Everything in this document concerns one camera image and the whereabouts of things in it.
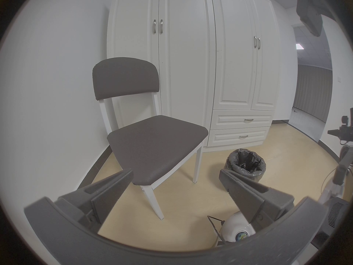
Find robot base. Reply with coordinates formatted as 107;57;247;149
216;183;349;252

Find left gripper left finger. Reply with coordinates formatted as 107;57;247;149
56;169;135;234

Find white wardrobe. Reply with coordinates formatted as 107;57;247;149
107;0;282;153

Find grey curtain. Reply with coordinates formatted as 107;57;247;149
292;64;334;123

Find black cable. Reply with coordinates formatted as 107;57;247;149
207;215;224;242

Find black plastic bag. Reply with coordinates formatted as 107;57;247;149
225;148;267;183

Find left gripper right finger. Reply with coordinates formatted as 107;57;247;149
219;169;295;231

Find white chair grey cushions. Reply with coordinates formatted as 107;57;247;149
92;57;209;221

